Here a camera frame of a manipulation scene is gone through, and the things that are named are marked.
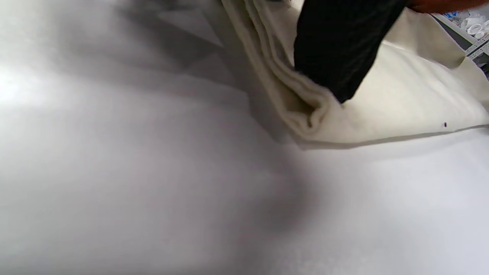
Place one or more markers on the cream tote bag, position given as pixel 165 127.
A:
pixel 401 103

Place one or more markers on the person's left hand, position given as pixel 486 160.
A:
pixel 340 46

